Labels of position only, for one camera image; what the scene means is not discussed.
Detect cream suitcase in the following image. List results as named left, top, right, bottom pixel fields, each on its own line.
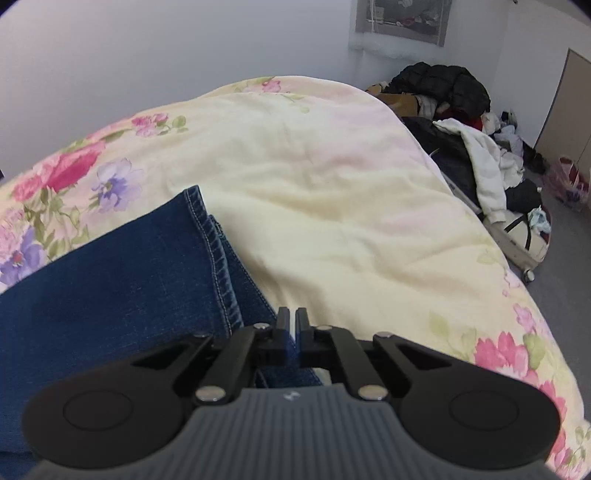
left=482, top=209, right=553, bottom=283

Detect blue denim pants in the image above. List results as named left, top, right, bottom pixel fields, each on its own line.
left=0, top=185, right=324, bottom=455

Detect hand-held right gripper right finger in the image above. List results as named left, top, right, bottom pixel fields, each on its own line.
left=295, top=307, right=454, bottom=401

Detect light wooden door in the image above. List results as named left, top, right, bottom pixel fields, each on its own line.
left=533, top=48, right=591, bottom=177

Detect cardboard box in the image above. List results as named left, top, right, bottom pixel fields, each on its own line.
left=366, top=83, right=422, bottom=117

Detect white garment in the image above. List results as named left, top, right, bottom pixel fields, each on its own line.
left=433, top=117, right=525, bottom=225

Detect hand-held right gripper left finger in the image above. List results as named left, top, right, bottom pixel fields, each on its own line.
left=131, top=307, right=291, bottom=408

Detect patterned window curtain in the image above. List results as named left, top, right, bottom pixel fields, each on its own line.
left=348, top=0, right=454, bottom=59

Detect pink plastic bag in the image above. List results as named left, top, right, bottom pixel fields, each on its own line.
left=544, top=156, right=591, bottom=207

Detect dark garment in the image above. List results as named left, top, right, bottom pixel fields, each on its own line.
left=401, top=116, right=485, bottom=217

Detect pile of mixed clothes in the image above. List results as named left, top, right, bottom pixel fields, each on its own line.
left=480, top=108, right=552, bottom=234

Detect floral cream blanket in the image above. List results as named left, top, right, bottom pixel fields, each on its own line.
left=0, top=76, right=588, bottom=479

